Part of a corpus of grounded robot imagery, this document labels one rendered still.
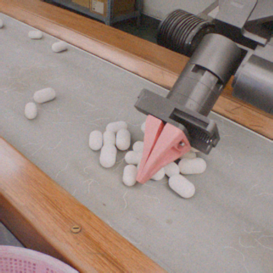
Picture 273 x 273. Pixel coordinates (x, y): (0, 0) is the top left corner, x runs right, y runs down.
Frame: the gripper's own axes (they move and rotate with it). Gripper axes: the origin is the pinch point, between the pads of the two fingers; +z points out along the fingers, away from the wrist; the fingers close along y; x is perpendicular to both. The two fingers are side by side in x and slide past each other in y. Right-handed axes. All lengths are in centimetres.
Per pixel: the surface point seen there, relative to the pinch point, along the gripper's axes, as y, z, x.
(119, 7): -172, -119, 162
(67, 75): -28.2, -8.6, 9.0
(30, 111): -21.2, 0.9, -0.6
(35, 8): -60, -23, 17
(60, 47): -37.2, -14.0, 11.6
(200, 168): 4.4, -4.8, 4.6
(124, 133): -7.1, -3.7, 2.9
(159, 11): -147, -139, 182
